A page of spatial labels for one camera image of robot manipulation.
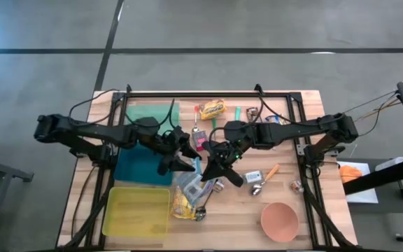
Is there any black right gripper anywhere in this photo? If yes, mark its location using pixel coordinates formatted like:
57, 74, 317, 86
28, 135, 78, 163
201, 139, 245, 188

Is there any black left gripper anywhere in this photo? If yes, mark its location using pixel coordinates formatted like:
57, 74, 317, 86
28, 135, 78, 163
154, 125, 202, 176

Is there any clear snack bag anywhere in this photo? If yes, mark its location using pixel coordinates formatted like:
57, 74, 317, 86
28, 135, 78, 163
175, 170, 218, 206

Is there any orange-handled metal spoon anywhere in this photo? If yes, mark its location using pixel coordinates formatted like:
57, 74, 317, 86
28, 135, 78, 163
250, 163, 281, 196

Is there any yellow crinkled snack packet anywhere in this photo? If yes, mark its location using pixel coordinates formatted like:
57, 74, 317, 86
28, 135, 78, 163
199, 98, 228, 121

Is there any red pink small box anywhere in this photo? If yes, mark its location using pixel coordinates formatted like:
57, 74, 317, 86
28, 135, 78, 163
192, 129, 209, 152

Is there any teal plastic tray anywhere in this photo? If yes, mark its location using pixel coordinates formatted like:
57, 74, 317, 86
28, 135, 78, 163
113, 141, 174, 187

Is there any yellow Maruchan ramen packet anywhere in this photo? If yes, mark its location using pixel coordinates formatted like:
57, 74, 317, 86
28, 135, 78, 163
171, 185, 202, 221

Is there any yellow translucent plastic tray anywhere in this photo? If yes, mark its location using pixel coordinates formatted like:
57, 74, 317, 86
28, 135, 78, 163
101, 186, 171, 239

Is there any salmon pink bowl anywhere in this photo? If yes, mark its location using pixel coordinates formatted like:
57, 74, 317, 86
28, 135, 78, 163
260, 202, 300, 244

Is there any orange cloth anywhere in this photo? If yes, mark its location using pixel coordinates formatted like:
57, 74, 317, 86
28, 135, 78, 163
339, 164, 364, 184

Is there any white paper sheet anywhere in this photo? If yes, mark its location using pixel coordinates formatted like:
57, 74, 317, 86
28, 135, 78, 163
337, 160, 379, 204

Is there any white plastic container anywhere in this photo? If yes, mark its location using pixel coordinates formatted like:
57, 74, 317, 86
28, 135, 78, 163
374, 156, 403, 172

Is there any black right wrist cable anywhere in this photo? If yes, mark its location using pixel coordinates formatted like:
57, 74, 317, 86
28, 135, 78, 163
209, 126, 227, 141

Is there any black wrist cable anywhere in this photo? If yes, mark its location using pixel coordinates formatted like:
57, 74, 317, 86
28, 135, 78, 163
209, 126, 227, 141
123, 99, 181, 130

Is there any dark long-handled metal spoon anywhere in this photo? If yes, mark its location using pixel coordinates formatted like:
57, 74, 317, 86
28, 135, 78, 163
195, 190, 213, 222

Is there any red-handled metal spoon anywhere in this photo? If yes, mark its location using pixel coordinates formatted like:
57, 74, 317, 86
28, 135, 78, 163
192, 104, 201, 134

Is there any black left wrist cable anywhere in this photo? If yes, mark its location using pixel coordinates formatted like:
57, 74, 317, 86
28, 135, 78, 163
123, 99, 181, 130

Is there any black metal table frame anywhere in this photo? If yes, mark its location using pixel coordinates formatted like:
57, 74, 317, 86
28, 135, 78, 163
61, 83, 358, 250

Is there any black right arm base cable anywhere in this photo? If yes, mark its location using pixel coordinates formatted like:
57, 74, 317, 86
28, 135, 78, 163
255, 83, 321, 125

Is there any black arm base cable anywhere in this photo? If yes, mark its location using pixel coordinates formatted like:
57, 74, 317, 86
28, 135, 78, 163
255, 83, 321, 125
68, 89, 120, 122

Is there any black left arm base cable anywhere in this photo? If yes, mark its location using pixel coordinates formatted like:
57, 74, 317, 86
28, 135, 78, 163
68, 89, 120, 122

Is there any thin dark cable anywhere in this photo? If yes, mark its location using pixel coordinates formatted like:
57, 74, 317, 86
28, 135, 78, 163
70, 164, 96, 241

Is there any yellow black cable bundle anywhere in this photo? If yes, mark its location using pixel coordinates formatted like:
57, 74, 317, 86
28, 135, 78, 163
341, 90, 400, 137

